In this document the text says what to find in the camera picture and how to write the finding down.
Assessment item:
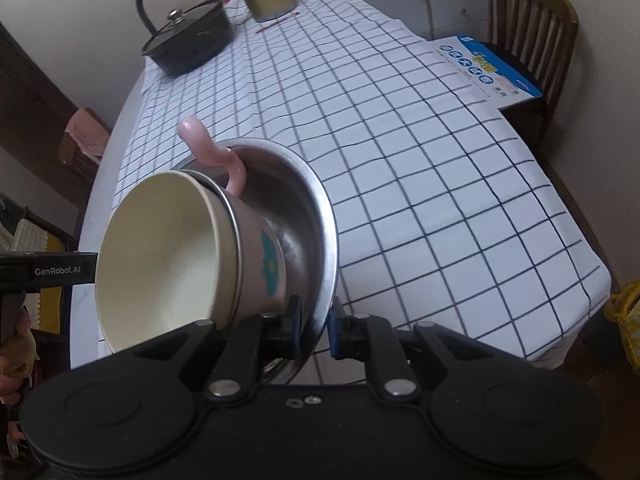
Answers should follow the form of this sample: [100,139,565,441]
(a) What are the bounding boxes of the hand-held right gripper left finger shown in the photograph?
[132,295,303,404]

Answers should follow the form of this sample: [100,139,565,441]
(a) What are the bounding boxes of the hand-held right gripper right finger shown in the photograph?
[327,298,497,404]

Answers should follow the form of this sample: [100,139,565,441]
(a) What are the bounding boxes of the pink pot with handle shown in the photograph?
[177,116,288,326]

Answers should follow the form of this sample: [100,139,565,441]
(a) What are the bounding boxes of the small steel bowl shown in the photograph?
[200,172,246,321]

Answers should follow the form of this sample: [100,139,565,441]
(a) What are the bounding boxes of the large steel bowl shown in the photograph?
[172,137,341,386]

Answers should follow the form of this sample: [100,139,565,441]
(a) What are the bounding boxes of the cream bowl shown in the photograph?
[94,170,246,356]

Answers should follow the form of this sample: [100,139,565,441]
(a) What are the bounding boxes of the person's left hand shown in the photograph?
[0,307,40,406]

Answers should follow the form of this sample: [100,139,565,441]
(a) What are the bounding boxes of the yellow armchair with lace cover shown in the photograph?
[0,195,76,336]

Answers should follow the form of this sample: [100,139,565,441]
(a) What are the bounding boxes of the brown wooden chair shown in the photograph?
[487,0,580,146]
[57,107,113,181]

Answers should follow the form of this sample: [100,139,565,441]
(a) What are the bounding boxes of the pink towel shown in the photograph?
[66,109,112,158]

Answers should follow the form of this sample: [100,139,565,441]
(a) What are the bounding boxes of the brown door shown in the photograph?
[0,25,116,201]

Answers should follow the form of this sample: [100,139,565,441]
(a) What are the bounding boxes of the checked white tablecloth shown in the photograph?
[117,0,612,386]

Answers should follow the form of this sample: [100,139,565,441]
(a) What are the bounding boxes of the black cooking pot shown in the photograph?
[141,0,233,78]

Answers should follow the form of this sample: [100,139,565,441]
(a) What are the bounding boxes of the glass pot lid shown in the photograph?
[141,0,226,56]

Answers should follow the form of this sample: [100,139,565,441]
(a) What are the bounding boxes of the yellow printed bag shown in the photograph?
[604,282,640,361]

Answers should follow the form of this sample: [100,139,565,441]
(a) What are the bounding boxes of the blue printed box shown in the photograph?
[434,35,543,111]

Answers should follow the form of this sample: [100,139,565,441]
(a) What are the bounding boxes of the red pen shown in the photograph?
[255,10,300,35]

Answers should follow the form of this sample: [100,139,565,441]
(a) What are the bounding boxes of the grey drawer cabinet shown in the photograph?
[345,0,493,41]

